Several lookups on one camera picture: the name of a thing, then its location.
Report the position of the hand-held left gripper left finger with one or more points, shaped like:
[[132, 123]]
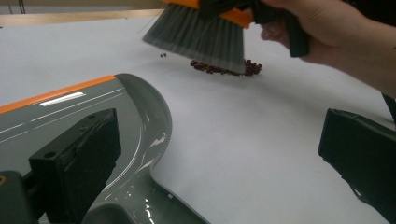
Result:
[[74, 161]]

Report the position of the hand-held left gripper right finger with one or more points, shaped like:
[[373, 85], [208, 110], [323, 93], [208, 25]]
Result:
[[361, 155]]

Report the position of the orange brush with grey bristles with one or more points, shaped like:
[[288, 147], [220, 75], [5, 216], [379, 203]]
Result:
[[202, 37]]

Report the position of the pile of red beans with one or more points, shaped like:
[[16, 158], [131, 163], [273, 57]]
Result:
[[252, 68]]

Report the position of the grey dustpan with orange lip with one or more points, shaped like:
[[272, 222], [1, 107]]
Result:
[[130, 124]]

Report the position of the white board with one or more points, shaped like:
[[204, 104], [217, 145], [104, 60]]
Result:
[[249, 140]]

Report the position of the wooden table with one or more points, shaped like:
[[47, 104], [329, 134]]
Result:
[[62, 18]]

